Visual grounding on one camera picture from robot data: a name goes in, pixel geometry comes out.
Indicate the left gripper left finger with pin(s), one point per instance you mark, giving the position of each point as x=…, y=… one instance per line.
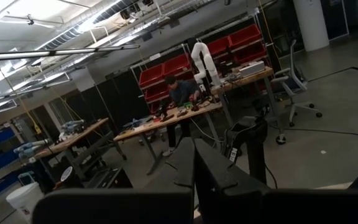
x=179, y=174

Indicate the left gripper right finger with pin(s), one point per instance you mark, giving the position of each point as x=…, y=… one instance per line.
x=216, y=177

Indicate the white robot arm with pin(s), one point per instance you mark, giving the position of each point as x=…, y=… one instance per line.
x=199, y=51

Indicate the pale blue robot arm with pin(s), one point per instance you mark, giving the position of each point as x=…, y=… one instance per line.
x=30, y=147
x=73, y=126

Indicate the long wooden workbench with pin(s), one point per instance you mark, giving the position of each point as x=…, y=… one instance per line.
x=82, y=132
x=247, y=81
x=129, y=133

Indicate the black equipment case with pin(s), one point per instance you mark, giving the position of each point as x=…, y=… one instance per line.
x=110, y=179

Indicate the person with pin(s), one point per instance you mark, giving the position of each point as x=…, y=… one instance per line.
x=182, y=91

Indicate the black room divider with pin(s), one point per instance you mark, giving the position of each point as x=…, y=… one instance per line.
x=123, y=96

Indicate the metal rack red bins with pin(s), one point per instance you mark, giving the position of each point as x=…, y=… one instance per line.
x=151, y=74
x=244, y=35

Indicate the white rectangular box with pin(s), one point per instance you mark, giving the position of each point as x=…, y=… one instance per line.
x=252, y=68

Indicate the white office chair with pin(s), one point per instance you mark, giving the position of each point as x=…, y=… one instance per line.
x=294, y=84

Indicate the white plastic bucket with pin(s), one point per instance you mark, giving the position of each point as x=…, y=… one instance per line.
x=25, y=199

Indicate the long ceiling light fixture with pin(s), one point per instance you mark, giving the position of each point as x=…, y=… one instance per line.
x=73, y=50

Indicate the white round column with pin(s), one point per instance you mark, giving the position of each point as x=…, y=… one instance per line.
x=311, y=25

